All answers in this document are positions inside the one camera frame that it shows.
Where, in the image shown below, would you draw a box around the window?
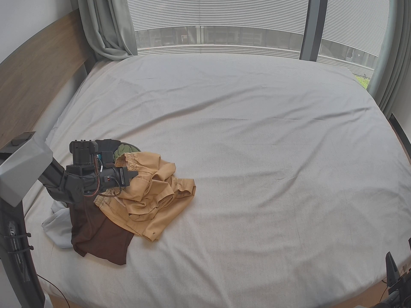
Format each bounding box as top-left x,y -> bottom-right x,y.
124,0 -> 394,89

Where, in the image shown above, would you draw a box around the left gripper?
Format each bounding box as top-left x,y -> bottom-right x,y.
103,166 -> 130,188

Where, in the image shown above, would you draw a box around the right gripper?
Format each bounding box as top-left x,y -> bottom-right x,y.
384,235 -> 411,308

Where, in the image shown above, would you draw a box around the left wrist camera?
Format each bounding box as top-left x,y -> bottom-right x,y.
96,151 -> 115,167

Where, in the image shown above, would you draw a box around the dark blue garment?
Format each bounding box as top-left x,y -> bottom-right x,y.
95,139 -> 121,155

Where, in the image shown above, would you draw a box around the green garment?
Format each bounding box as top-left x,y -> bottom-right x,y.
116,143 -> 142,158

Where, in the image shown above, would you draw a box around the bed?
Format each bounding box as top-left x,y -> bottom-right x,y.
0,8 -> 411,308

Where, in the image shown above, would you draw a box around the brown shorts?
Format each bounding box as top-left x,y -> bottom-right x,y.
69,201 -> 134,266

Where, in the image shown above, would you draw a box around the black cable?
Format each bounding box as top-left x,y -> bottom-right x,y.
36,274 -> 69,308

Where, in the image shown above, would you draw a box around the tan shorts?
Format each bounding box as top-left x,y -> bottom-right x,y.
93,152 -> 196,242

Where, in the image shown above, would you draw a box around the pale grey garment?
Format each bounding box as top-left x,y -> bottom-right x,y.
42,201 -> 73,249

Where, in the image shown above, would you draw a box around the grey-green curtain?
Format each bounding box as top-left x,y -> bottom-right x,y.
366,0 -> 411,118
75,0 -> 138,61

